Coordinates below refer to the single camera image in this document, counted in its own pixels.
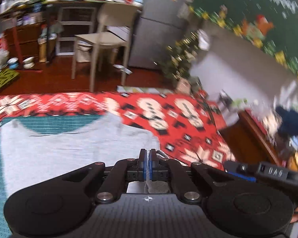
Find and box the green cutting mat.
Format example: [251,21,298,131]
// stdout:
[0,115,108,237]

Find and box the dark wooden side table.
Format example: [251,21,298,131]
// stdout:
[220,109,298,172]

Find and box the green Christmas wall banner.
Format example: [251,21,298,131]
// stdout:
[189,0,298,79]

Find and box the blue white ceramic bowl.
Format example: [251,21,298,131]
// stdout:
[7,58,19,69]

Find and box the red broom handle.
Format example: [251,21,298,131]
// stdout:
[12,17,23,64]

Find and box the red Christmas pattern blanket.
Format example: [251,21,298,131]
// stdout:
[0,92,235,169]

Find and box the yellow green floor mat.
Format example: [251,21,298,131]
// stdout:
[0,69,19,90]

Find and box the dark desk with shelves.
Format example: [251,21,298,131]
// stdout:
[0,0,142,62]

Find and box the grey knit shirt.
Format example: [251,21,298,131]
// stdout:
[0,112,160,197]

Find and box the red gift box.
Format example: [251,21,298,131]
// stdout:
[0,33,8,52]

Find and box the beige plastic chair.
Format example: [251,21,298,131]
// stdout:
[74,2,139,92]

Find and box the brown wooden drawer cabinet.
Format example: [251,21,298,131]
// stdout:
[4,22,42,62]

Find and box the silver refrigerator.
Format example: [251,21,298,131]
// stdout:
[128,0,192,69]

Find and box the small Christmas tree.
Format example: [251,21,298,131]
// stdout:
[158,32,199,88]

